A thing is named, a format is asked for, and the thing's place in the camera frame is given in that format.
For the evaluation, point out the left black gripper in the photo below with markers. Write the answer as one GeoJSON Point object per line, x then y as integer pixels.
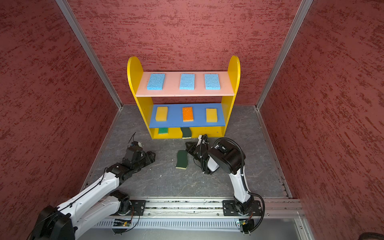
{"type": "Point", "coordinates": [149, 157]}

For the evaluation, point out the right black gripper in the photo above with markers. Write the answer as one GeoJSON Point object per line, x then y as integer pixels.
{"type": "Point", "coordinates": [190, 149]}

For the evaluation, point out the dark green wavy sponge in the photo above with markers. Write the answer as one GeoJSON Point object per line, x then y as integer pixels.
{"type": "Point", "coordinates": [182, 160]}
{"type": "Point", "coordinates": [186, 133]}

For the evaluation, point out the yellow sponge back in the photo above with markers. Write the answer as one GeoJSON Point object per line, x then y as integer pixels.
{"type": "Point", "coordinates": [211, 115]}

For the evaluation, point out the yellow sponge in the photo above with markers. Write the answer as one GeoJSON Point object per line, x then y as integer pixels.
{"type": "Point", "coordinates": [161, 114]}
{"type": "Point", "coordinates": [211, 115]}

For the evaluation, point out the bright green sponge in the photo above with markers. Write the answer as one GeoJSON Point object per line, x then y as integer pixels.
{"type": "Point", "coordinates": [163, 131]}

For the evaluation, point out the orange sponge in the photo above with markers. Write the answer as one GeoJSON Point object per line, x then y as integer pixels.
{"type": "Point", "coordinates": [188, 115]}

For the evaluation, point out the yellow sponge front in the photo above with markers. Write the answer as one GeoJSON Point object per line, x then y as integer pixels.
{"type": "Point", "coordinates": [161, 114]}

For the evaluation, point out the blue sponge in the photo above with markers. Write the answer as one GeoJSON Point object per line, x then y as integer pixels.
{"type": "Point", "coordinates": [212, 82]}
{"type": "Point", "coordinates": [187, 82]}
{"type": "Point", "coordinates": [156, 82]}

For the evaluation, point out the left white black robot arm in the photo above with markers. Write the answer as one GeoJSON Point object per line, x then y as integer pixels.
{"type": "Point", "coordinates": [71, 219]}

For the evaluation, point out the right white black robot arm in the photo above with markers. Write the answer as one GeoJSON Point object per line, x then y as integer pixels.
{"type": "Point", "coordinates": [227, 155]}

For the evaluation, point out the yellow shelf with coloured boards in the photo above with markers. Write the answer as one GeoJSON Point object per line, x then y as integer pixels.
{"type": "Point", "coordinates": [182, 121]}

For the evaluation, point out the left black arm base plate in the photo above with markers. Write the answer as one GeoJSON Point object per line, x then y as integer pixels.
{"type": "Point", "coordinates": [132, 208]}

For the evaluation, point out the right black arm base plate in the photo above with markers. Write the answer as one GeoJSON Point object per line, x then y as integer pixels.
{"type": "Point", "coordinates": [234, 208]}

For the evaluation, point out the aluminium rail frame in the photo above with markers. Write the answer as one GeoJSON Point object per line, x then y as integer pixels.
{"type": "Point", "coordinates": [201, 214]}

